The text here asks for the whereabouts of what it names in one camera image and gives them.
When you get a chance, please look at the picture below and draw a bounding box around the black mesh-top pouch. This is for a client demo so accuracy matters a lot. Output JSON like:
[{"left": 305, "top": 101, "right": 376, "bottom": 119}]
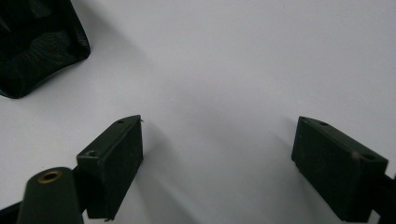
[{"left": 0, "top": 0, "right": 92, "bottom": 100}]

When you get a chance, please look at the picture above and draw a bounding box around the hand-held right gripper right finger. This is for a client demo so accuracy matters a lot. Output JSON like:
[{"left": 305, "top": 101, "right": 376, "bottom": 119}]
[{"left": 290, "top": 116, "right": 389, "bottom": 224}]

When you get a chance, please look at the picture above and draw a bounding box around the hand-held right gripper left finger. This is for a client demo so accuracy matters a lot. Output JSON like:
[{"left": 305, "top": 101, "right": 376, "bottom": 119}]
[{"left": 76, "top": 114, "right": 145, "bottom": 222}]

